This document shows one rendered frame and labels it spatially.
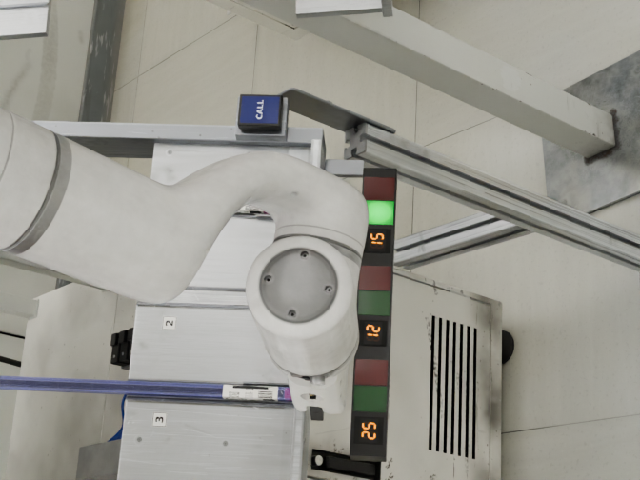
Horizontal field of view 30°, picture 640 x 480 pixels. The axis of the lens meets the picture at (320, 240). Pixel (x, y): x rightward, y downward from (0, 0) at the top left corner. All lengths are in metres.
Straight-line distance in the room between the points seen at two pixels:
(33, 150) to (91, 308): 1.22
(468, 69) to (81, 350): 0.78
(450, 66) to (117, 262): 1.02
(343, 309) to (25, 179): 0.26
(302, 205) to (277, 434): 0.41
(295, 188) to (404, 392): 0.94
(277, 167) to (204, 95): 2.27
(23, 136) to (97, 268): 0.11
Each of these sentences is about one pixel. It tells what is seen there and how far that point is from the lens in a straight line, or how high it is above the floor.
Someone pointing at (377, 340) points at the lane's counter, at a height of 0.65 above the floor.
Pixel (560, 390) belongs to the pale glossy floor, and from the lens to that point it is 2.01.
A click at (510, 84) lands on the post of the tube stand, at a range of 1.88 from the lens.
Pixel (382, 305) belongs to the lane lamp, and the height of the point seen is 0.65.
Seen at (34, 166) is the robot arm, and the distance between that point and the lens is 0.81.
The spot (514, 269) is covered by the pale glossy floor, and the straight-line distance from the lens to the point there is 2.14.
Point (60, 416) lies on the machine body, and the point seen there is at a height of 0.62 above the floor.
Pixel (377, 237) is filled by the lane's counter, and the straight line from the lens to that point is 1.38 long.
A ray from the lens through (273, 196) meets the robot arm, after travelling 0.95.
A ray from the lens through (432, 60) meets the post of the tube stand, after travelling 1.77.
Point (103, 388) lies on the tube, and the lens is 1.35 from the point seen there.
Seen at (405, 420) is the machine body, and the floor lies 0.28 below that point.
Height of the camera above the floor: 1.51
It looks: 36 degrees down
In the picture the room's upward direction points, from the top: 72 degrees counter-clockwise
